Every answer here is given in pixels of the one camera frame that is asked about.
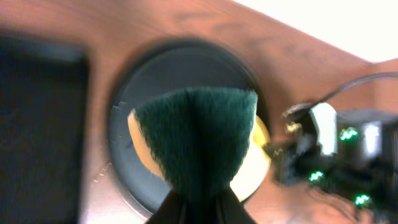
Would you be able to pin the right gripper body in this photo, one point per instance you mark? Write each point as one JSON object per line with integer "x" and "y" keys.
{"x": 308, "y": 156}

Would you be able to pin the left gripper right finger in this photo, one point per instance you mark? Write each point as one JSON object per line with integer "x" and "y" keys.
{"x": 230, "y": 210}

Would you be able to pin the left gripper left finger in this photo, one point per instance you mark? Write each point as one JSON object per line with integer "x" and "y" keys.
{"x": 172, "y": 211}

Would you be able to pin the yellow green sponge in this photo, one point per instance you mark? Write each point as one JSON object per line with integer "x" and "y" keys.
{"x": 196, "y": 138}

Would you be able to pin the yellow plastic plate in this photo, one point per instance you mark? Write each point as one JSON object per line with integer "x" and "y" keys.
{"x": 255, "y": 165}

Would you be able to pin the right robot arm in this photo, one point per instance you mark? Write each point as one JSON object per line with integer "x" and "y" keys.
{"x": 349, "y": 153}

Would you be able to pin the round black tray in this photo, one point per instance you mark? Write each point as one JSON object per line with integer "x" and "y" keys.
{"x": 167, "y": 66}

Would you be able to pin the black rectangular tray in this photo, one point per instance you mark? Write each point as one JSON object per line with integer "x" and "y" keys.
{"x": 43, "y": 102}

